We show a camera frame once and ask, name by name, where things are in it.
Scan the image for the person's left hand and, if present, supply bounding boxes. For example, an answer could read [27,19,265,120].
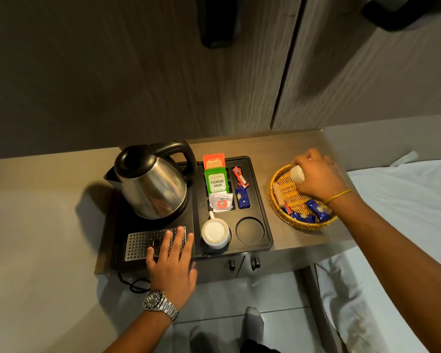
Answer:
[146,227,198,310]

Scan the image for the person's right hand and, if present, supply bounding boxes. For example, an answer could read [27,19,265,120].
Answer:
[291,149,350,204]

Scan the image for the person's right forearm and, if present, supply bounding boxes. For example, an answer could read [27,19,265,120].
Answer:
[328,191,441,353]

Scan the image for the person's left forearm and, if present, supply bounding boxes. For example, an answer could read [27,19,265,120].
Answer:
[103,308,178,353]

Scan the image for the round wicker basket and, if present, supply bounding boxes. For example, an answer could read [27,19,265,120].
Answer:
[268,164,339,231]

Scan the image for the perforated metal drip grate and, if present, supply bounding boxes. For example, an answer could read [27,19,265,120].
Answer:
[124,226,187,262]

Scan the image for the brown stick sachet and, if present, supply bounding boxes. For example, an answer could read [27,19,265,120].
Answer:
[272,182,286,207]

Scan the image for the silver metal wristwatch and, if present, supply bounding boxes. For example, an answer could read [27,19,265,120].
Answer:
[144,290,179,321]

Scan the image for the black plastic service tray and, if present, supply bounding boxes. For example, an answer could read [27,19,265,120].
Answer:
[110,156,275,271]

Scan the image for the white sachet with red label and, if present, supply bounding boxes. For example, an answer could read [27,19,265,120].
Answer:
[208,192,234,214]

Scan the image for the green tea packet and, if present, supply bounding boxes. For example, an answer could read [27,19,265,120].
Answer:
[204,167,231,195]

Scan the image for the person's grey sock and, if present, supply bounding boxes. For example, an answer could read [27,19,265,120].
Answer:
[245,306,265,344]

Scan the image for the orange tea packet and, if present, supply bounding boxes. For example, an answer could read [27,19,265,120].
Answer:
[203,153,226,172]

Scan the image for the white bed sheet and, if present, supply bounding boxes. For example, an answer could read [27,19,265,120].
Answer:
[315,151,441,353]

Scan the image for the person's black trousers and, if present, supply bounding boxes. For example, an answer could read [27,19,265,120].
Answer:
[240,339,281,353]

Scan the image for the wooden wardrobe door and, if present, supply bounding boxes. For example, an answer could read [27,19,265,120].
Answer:
[271,0,441,131]
[0,0,304,161]

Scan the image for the black power cable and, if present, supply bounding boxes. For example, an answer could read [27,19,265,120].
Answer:
[117,271,151,294]

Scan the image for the yellow thread bracelet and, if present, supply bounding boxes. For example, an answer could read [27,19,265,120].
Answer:
[323,189,353,206]

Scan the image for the white cup with handle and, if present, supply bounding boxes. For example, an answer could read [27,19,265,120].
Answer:
[201,210,232,251]

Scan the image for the steel kettle with black handle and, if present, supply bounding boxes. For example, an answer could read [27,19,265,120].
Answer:
[103,141,198,220]

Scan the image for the black wardrobe door handle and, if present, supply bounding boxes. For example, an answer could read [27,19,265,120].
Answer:
[198,0,242,49]
[361,0,441,32]

